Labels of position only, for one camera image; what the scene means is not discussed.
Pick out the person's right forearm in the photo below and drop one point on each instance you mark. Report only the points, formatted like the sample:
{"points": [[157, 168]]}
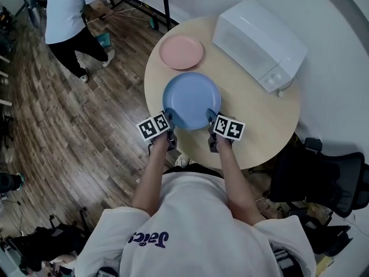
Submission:
{"points": [[239, 189]]}

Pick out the black grey waist device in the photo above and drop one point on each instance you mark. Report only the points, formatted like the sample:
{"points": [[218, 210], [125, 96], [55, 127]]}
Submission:
{"points": [[285, 260]]}

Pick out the pink plate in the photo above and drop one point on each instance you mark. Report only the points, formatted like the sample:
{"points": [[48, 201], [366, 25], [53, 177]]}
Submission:
{"points": [[181, 52]]}

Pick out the person's left forearm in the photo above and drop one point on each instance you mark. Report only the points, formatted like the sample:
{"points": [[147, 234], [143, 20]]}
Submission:
{"points": [[152, 180]]}

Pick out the person's black trousers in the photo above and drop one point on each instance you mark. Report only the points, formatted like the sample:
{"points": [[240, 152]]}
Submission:
{"points": [[196, 169]]}

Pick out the blue plate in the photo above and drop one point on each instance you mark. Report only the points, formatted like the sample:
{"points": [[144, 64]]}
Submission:
{"points": [[190, 97]]}

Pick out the green dustpan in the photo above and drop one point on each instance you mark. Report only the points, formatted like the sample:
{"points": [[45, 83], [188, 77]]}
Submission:
{"points": [[103, 40]]}

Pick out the white microwave oven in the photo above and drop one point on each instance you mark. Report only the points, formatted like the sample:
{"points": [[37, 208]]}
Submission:
{"points": [[259, 42]]}

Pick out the person's white t-shirt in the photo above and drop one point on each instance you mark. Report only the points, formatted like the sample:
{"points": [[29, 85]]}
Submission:
{"points": [[196, 232]]}

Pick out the person's white shoe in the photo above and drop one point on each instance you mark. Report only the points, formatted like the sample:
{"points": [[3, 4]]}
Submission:
{"points": [[182, 161]]}

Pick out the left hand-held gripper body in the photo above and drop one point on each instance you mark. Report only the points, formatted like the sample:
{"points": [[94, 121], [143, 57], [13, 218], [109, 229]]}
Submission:
{"points": [[152, 127]]}

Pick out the broom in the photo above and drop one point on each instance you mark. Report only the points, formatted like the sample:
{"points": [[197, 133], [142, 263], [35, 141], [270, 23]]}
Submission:
{"points": [[153, 24]]}

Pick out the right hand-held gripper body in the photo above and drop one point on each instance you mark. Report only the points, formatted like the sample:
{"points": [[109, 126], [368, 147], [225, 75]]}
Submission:
{"points": [[230, 128]]}

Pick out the whiteboard with black stand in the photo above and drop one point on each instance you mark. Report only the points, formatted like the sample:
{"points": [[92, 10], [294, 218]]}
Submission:
{"points": [[165, 4]]}

